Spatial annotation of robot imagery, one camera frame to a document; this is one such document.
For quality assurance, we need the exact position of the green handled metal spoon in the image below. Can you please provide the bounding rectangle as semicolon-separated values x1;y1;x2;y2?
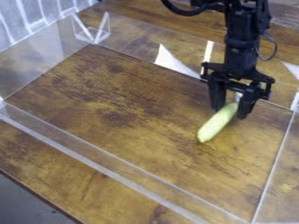
198;93;243;143

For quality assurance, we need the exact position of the thick black cable hose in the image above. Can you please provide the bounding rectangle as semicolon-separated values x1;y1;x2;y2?
161;0;227;18

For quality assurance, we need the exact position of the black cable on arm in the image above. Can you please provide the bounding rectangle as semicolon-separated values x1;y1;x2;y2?
253;31;279;63

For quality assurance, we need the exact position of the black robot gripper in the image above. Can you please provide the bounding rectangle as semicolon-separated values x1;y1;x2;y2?
201;62;277;120

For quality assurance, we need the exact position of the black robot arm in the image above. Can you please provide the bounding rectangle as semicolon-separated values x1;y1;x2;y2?
201;0;277;119

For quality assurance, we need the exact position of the clear acrylic enclosure wall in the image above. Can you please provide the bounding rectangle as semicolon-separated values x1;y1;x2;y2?
0;0;299;224

